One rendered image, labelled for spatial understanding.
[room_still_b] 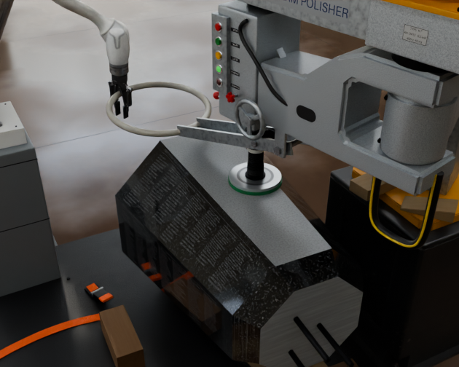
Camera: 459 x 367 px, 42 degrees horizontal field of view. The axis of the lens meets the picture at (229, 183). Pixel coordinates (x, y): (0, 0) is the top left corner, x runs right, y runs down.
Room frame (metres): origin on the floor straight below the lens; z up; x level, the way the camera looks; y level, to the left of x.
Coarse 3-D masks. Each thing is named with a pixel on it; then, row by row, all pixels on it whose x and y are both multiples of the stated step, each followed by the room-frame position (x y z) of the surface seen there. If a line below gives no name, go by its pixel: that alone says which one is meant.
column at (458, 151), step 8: (456, 128) 2.00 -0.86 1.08; (456, 136) 1.99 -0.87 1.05; (448, 144) 2.00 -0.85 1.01; (456, 144) 1.99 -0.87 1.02; (456, 152) 1.99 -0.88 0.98; (456, 160) 2.03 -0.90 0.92; (456, 168) 2.07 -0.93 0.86; (448, 176) 1.99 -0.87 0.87; (456, 176) 2.11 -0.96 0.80; (448, 184) 1.99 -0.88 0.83; (440, 192) 2.00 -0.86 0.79
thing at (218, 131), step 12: (204, 120) 2.35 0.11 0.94; (216, 120) 2.29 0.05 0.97; (180, 132) 2.30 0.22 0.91; (192, 132) 2.23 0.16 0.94; (204, 132) 2.18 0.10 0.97; (216, 132) 2.12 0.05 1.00; (228, 132) 2.22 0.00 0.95; (228, 144) 2.06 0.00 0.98; (240, 144) 2.01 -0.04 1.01; (252, 144) 1.95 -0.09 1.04; (264, 144) 1.91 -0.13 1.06; (288, 144) 1.83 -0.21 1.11
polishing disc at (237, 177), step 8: (232, 168) 2.09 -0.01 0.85; (240, 168) 2.09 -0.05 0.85; (264, 168) 2.09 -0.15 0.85; (272, 168) 2.09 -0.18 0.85; (232, 176) 2.02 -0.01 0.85; (240, 176) 2.02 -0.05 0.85; (272, 176) 2.02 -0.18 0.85; (280, 176) 2.02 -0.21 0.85; (232, 184) 1.98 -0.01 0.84; (240, 184) 1.96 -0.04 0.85; (248, 184) 1.96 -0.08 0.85; (256, 184) 1.96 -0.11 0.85; (264, 184) 1.96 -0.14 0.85; (272, 184) 1.96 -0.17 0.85
